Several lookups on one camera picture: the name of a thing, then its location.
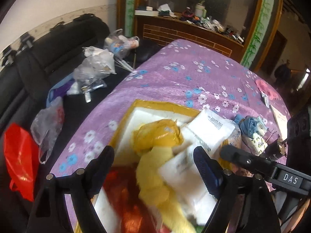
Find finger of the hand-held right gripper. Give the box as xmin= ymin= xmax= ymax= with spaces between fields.
xmin=220 ymin=145 xmax=276 ymax=182

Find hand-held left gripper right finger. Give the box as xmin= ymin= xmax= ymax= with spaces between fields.
xmin=193 ymin=146 xmax=282 ymax=233

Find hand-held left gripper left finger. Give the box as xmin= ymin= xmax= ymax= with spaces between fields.
xmin=25 ymin=145 xmax=115 ymax=233

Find small white packet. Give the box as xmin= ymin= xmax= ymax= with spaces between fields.
xmin=158 ymin=148 xmax=209 ymax=199

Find red foil packet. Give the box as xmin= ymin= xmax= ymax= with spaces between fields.
xmin=102 ymin=166 xmax=170 ymax=233

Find large white wipes packet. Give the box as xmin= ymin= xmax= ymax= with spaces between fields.
xmin=186 ymin=104 xmax=236 ymax=156

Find yellow plastic bag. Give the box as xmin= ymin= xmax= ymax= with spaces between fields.
xmin=136 ymin=148 xmax=197 ymax=233
xmin=132 ymin=118 xmax=184 ymax=156

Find white foam box yellow tape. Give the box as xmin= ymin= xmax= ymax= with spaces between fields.
xmin=74 ymin=99 xmax=243 ymax=233

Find pink soft item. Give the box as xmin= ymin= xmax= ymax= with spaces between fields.
xmin=255 ymin=79 xmax=280 ymax=100

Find floral tissue pack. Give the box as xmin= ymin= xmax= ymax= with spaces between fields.
xmin=243 ymin=131 xmax=269 ymax=157

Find blue rolled socks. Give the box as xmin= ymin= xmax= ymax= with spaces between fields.
xmin=234 ymin=114 xmax=261 ymax=139

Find dark cylindrical spool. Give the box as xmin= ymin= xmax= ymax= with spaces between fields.
xmin=266 ymin=136 xmax=288 ymax=162

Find white paper sheet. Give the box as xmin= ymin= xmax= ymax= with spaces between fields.
xmin=270 ymin=104 xmax=291 ymax=131

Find small grey packet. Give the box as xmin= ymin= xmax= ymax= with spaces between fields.
xmin=261 ymin=92 xmax=271 ymax=108

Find clear empty plastic bag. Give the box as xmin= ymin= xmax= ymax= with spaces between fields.
xmin=30 ymin=97 xmax=66 ymax=164

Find red plastic bag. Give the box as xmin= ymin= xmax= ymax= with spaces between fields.
xmin=3 ymin=123 xmax=42 ymax=202

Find purple blue bag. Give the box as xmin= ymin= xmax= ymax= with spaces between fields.
xmin=46 ymin=74 xmax=74 ymax=107

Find purple floral tablecloth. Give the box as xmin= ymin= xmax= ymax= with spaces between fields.
xmin=52 ymin=39 xmax=292 ymax=233

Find white filled plastic bag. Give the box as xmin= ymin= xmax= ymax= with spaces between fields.
xmin=73 ymin=46 xmax=117 ymax=95

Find wooden door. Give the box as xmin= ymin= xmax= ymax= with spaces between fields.
xmin=261 ymin=30 xmax=287 ymax=72

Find clear plastic bag with bottles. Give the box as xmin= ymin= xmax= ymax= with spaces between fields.
xmin=103 ymin=29 xmax=140 ymax=59

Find black sofa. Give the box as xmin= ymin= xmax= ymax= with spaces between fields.
xmin=0 ymin=13 xmax=162 ymax=233

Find pile of small shelf items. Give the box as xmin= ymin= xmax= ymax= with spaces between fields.
xmin=177 ymin=7 xmax=245 ymax=43

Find wooden glass-front cabinet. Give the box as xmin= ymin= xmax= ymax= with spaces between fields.
xmin=116 ymin=0 xmax=283 ymax=71

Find white jar green lid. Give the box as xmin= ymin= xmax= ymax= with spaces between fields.
xmin=195 ymin=1 xmax=207 ymax=17

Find flat white box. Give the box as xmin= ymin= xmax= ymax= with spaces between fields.
xmin=134 ymin=10 xmax=159 ymax=17

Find tissue box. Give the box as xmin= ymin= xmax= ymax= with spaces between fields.
xmin=157 ymin=3 xmax=173 ymax=16

